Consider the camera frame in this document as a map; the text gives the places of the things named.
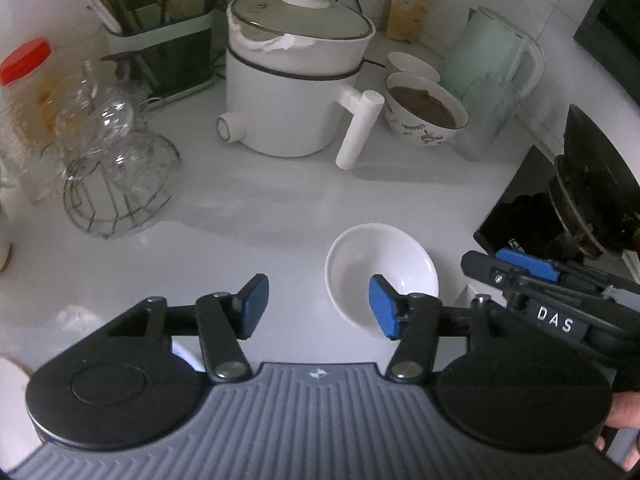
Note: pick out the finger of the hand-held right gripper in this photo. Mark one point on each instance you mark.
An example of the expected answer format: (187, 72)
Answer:
(530, 262)
(482, 267)

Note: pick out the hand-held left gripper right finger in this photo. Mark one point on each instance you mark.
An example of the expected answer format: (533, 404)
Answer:
(382, 310)

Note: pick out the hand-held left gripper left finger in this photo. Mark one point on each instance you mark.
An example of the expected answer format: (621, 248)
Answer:
(252, 305)

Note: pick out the white shallow bowl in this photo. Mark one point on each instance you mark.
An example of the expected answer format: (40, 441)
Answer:
(370, 255)

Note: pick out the person's right hand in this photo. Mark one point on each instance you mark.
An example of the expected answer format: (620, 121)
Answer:
(625, 410)

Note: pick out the black stove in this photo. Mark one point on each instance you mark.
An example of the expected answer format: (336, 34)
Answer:
(520, 210)

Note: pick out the floral bowl with brown paste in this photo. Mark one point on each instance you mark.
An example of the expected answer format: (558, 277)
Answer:
(425, 105)

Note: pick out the glass cup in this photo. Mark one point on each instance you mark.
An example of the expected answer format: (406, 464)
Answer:
(137, 162)
(112, 117)

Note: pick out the pale green kettle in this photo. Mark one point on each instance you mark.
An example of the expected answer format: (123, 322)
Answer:
(480, 60)

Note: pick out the white electric pot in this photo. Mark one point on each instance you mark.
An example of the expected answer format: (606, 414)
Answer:
(280, 95)

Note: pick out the white bowl behind floral bowl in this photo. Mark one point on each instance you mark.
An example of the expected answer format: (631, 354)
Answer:
(412, 65)

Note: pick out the green chopstick holder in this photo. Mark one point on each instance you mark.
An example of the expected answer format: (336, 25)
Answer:
(170, 60)

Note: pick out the yellow box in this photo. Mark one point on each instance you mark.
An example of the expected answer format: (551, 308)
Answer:
(406, 17)

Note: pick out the red lid plastic jar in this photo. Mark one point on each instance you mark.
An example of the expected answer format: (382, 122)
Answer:
(25, 110)

